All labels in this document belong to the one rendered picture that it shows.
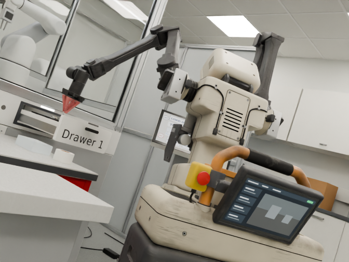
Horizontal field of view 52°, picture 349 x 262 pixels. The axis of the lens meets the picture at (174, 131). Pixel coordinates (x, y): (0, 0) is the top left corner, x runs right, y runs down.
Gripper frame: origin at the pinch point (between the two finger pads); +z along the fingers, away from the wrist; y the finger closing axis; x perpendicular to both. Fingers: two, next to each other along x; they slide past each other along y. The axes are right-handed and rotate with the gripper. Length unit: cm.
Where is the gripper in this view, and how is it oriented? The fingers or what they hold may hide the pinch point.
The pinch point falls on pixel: (65, 110)
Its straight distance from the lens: 170.3
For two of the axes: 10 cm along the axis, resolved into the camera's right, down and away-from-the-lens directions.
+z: -4.3, 9.0, -0.1
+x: -5.6, -2.7, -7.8
